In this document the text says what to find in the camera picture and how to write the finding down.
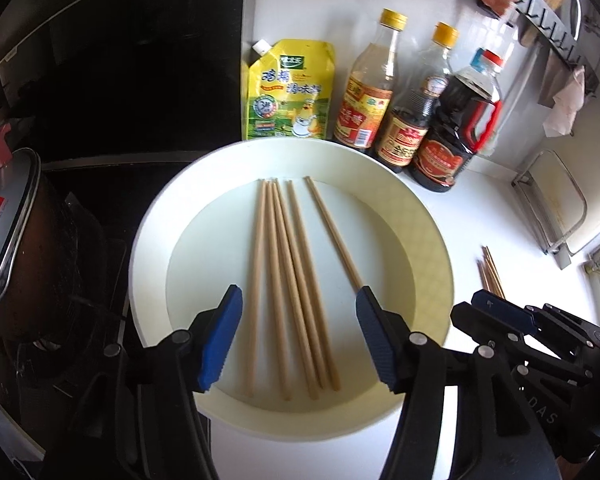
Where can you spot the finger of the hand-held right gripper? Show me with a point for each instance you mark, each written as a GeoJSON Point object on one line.
{"type": "Point", "coordinates": [472, 322]}
{"type": "Point", "coordinates": [502, 312]}

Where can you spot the crumpled beige cloth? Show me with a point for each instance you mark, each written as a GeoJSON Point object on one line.
{"type": "Point", "coordinates": [562, 110]}

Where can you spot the amber vinegar bottle yellow cap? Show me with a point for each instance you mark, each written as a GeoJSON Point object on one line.
{"type": "Point", "coordinates": [365, 105]}

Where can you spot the black range hood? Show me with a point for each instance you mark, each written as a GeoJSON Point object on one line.
{"type": "Point", "coordinates": [105, 35]}

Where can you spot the black wall hook rail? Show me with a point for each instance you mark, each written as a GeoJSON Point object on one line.
{"type": "Point", "coordinates": [555, 25]}

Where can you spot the metal pot with lid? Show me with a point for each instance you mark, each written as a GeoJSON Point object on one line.
{"type": "Point", "coordinates": [10, 240]}

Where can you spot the yellow seasoning pouch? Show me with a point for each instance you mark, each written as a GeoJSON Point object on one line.
{"type": "Point", "coordinates": [285, 100]}

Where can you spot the white round basin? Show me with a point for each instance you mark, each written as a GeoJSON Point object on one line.
{"type": "Point", "coordinates": [205, 260]}

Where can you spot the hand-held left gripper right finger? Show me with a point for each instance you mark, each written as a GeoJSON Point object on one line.
{"type": "Point", "coordinates": [380, 340]}

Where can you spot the dark soy sauce bottle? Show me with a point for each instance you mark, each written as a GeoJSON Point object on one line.
{"type": "Point", "coordinates": [405, 135]}

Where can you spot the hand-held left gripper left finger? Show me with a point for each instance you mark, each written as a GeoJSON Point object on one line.
{"type": "Point", "coordinates": [220, 340]}

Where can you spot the black gas stove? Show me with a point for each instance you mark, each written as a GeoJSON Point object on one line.
{"type": "Point", "coordinates": [80, 340]}

